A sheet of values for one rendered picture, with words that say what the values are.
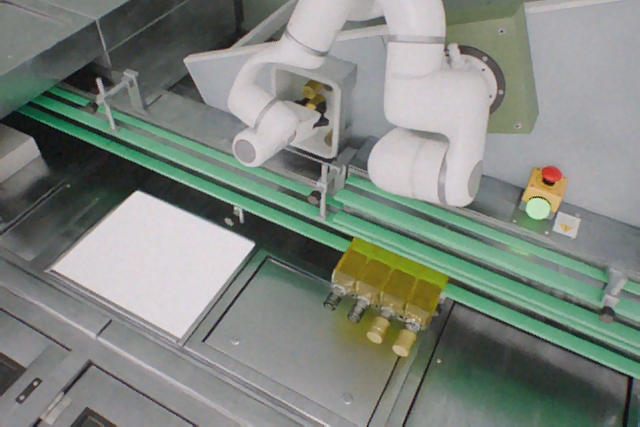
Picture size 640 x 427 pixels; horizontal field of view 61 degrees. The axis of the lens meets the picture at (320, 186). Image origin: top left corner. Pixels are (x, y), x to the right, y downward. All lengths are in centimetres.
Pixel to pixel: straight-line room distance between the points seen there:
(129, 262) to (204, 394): 41
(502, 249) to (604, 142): 28
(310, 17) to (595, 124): 58
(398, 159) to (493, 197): 44
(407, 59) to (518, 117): 34
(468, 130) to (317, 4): 32
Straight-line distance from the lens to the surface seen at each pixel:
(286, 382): 124
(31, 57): 161
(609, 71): 110
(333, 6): 91
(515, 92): 106
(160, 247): 147
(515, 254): 117
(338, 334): 129
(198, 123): 152
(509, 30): 101
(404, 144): 84
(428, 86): 80
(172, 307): 136
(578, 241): 121
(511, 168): 125
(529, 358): 140
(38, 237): 166
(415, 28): 81
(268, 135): 101
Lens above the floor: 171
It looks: 39 degrees down
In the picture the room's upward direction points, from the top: 143 degrees counter-clockwise
